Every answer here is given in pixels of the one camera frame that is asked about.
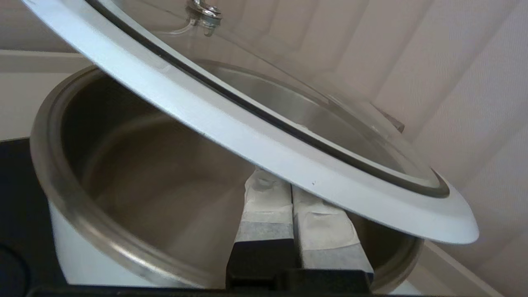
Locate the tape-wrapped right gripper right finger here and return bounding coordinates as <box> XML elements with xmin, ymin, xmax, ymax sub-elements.
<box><xmin>291</xmin><ymin>186</ymin><xmax>374</xmax><ymax>285</ymax></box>

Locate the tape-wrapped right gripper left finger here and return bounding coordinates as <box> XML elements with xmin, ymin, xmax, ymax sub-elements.
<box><xmin>226</xmin><ymin>167</ymin><xmax>297</xmax><ymax>289</ymax></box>

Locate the glass lid with white rim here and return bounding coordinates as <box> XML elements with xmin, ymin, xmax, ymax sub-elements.
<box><xmin>21</xmin><ymin>0</ymin><xmax>480</xmax><ymax>245</ymax></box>

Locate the white steel-lined pot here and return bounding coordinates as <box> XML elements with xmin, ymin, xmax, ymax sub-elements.
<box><xmin>29</xmin><ymin>60</ymin><xmax>425</xmax><ymax>294</ymax></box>

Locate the large black glass cooktop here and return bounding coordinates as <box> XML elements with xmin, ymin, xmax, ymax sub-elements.
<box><xmin>0</xmin><ymin>137</ymin><xmax>68</xmax><ymax>291</ymax></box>

